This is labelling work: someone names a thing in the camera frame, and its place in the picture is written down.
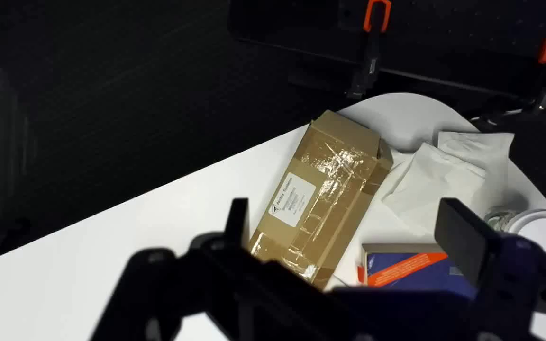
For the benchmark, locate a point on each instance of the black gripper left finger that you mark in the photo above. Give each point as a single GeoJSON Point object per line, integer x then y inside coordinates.
{"type": "Point", "coordinates": [238, 223]}

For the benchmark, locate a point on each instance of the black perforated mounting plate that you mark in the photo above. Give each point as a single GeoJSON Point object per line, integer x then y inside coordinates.
{"type": "Point", "coordinates": [463, 45]}

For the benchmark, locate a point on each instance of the coffee cup with white lid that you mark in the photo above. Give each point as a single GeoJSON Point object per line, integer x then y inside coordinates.
{"type": "Point", "coordinates": [539, 228]}

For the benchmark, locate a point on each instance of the brown taped cardboard box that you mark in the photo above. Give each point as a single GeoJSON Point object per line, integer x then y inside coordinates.
{"type": "Point", "coordinates": [323, 196]}

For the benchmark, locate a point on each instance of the white paper napkin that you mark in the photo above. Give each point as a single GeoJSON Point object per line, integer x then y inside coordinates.
{"type": "Point", "coordinates": [431, 183]}
{"type": "Point", "coordinates": [482, 149]}

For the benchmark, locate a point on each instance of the blue book with orange stripe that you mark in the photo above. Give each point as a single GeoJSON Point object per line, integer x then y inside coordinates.
{"type": "Point", "coordinates": [412, 268]}

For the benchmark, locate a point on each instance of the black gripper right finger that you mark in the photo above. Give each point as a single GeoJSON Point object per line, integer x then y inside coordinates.
{"type": "Point", "coordinates": [467, 240]}

